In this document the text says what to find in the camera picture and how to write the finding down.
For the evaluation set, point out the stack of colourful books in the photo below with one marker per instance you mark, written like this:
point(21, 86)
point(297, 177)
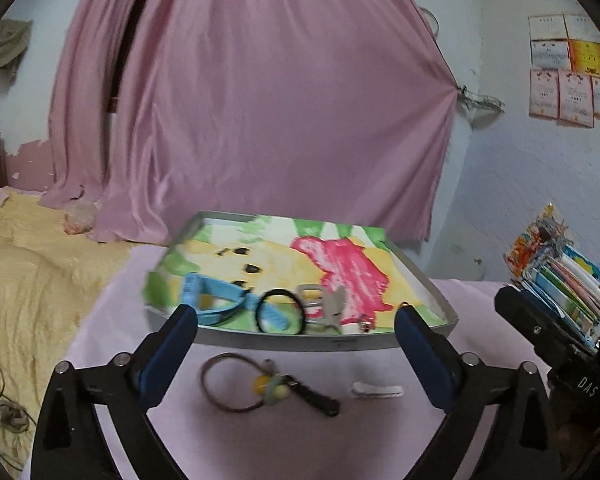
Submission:
point(565, 290)

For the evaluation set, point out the silver metal clip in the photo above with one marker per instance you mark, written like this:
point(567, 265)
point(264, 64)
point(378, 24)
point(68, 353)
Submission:
point(332, 305)

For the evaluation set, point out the yellow blanket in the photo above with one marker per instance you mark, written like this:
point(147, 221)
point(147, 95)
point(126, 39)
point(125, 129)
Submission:
point(30, 270)

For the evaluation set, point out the grey shallow tray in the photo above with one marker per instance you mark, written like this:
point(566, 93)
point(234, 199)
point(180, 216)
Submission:
point(330, 342)

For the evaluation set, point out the cartoon printed sheet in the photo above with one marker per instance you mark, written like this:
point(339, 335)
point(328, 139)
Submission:
point(535, 240)

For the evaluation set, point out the pink tablecloth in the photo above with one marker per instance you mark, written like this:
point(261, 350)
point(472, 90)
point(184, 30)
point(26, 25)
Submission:
point(280, 440)

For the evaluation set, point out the pink pleated curtain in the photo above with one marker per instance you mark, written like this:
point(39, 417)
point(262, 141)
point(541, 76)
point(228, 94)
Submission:
point(85, 110)

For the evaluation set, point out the crumpled plastic bag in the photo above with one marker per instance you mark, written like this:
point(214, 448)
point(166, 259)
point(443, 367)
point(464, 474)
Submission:
point(82, 217)

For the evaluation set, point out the white hair clip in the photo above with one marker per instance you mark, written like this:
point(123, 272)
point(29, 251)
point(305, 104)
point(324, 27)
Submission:
point(375, 390)

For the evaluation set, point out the pink draped sheet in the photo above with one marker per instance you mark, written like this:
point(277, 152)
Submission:
point(280, 110)

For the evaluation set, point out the olive hanging cloth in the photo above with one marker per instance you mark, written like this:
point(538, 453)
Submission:
point(5, 45)

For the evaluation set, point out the colourful cartoon printed liner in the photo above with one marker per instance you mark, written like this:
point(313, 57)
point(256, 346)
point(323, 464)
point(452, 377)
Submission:
point(345, 270)

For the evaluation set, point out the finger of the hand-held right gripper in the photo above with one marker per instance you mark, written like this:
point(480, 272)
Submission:
point(530, 320)

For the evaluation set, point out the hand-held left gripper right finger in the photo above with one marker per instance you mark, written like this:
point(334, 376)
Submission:
point(425, 355)

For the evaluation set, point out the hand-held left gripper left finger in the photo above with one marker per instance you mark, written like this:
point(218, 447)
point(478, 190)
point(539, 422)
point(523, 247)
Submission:
point(170, 355)

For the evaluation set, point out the cluster of wall certificates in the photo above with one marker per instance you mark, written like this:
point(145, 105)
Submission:
point(570, 80)

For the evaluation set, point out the round wall clock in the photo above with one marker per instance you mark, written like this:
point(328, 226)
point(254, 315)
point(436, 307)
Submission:
point(432, 20)

